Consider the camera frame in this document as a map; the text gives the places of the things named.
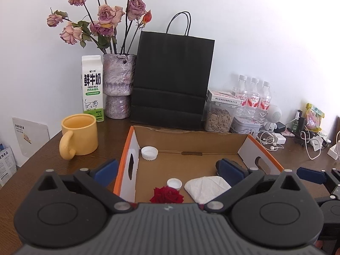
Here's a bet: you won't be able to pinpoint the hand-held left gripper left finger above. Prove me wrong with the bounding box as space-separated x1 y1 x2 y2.
36 159 133 214

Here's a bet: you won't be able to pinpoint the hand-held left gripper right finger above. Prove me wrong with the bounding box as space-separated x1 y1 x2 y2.
203 158 306 214

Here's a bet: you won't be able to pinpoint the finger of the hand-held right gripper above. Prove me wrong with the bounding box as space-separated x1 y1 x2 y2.
296 167 340 189
315 194 340 206

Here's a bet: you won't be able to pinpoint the white tissue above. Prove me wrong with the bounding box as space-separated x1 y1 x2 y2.
184 176 232 204

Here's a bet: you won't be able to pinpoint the white bottle cap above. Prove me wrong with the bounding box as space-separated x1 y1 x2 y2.
167 178 183 191
141 146 159 161

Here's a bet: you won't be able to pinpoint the red cardboard box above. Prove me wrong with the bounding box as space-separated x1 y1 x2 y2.
113 126 285 205

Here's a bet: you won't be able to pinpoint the red rose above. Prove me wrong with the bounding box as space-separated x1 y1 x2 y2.
149 186 184 204

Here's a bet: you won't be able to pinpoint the white face mask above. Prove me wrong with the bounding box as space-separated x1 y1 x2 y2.
309 135 331 149

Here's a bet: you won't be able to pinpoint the yellow ceramic mug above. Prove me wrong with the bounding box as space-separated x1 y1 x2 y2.
59 114 99 160

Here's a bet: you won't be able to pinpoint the white printed tin box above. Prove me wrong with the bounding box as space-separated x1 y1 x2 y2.
230 115 262 134

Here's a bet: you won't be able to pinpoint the white earphones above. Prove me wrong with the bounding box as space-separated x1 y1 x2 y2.
256 130 286 150

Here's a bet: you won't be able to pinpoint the clear seed container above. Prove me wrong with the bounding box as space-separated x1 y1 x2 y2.
203 99 238 133

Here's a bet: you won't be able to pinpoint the yellow pink snack packet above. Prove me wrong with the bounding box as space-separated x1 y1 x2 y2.
304 103 325 133

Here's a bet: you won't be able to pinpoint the white robot speaker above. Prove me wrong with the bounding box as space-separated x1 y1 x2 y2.
264 105 282 130

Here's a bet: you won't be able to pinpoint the small white flat box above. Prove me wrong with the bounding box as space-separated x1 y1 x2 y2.
207 89 239 104

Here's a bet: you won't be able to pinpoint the clear water bottle red label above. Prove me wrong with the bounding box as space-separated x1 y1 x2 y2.
232 75 249 117
259 81 273 120
247 78 261 117

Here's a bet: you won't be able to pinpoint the white paper card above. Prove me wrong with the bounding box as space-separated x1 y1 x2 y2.
12 117 50 158

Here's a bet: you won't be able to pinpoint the white green milk carton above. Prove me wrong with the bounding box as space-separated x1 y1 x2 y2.
80 55 105 123

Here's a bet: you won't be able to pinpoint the purple textured vase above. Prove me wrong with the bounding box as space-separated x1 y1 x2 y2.
102 54 137 119

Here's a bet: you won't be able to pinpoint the blue white printed box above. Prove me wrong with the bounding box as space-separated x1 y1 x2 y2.
0 143 17 188

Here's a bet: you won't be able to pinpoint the black paper bag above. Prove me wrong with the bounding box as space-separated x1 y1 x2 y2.
130 11 215 132

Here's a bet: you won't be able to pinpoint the dried pink rose bouquet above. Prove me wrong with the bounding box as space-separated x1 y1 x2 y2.
47 0 153 56

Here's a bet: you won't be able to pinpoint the white cable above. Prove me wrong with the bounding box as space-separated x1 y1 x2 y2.
300 127 323 160

